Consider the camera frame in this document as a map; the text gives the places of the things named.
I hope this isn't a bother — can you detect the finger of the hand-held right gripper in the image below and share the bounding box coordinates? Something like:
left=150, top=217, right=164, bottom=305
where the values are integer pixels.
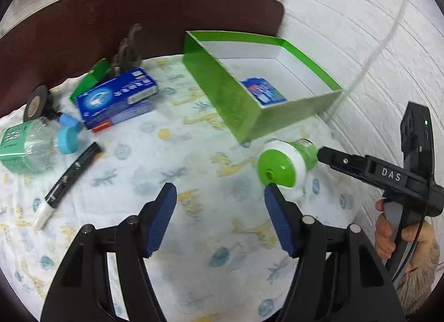
left=317, top=146, right=365, bottom=178

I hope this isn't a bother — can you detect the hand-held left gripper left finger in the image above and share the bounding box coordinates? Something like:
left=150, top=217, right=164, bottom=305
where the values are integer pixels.
left=41, top=182, right=178, bottom=322

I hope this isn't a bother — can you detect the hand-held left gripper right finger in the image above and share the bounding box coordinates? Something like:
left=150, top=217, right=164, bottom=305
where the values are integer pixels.
left=264, top=183, right=406, bottom=322

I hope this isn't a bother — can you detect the white jar with green lid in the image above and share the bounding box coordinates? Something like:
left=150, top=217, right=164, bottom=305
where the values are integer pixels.
left=256, top=139, right=319, bottom=199

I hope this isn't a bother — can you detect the green cardboard box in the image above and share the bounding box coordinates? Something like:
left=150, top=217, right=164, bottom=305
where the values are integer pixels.
left=183, top=30, right=345, bottom=144

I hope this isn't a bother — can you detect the green floral printed carton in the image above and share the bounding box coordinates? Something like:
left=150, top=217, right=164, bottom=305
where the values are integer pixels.
left=69, top=59, right=110, bottom=102

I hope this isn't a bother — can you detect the person's right forearm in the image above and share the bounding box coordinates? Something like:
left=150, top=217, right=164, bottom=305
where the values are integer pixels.
left=395, top=225, right=441, bottom=316

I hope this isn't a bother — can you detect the person's right hand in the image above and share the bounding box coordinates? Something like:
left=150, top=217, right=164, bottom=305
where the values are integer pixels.
left=375, top=199, right=397, bottom=259

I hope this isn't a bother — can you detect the white animal printed blanket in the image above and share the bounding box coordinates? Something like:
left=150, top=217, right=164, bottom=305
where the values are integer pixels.
left=0, top=55, right=379, bottom=322

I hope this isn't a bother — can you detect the black marker pen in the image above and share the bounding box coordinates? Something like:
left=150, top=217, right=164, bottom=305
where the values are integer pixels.
left=33, top=141, right=105, bottom=230

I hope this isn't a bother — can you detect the blue printed packet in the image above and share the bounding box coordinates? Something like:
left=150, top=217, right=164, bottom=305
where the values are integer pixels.
left=241, top=77, right=288, bottom=106

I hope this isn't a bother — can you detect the blue toothpaste box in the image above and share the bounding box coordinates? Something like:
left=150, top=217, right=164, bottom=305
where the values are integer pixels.
left=83, top=98, right=153, bottom=132
left=75, top=68, right=159, bottom=122

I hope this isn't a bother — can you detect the small blue plastic lid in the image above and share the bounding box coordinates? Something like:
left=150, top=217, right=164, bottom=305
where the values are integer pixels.
left=58, top=114, right=84, bottom=132

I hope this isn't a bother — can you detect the clear bottle with green label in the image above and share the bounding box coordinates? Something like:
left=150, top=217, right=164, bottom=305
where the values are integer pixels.
left=0, top=116, right=81, bottom=173

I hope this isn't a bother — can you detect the grey toy dinosaur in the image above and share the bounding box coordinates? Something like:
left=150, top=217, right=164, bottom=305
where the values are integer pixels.
left=107, top=24, right=143, bottom=76

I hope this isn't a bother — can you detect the black tape roll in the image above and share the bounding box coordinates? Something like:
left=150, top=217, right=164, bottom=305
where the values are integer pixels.
left=22, top=84, right=61, bottom=123

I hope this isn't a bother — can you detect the brown wooden headboard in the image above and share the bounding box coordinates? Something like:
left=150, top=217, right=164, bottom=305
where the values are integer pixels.
left=0, top=0, right=285, bottom=118

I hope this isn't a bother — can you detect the white cable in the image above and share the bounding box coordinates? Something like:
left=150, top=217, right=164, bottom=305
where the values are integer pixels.
left=326, top=0, right=417, bottom=125

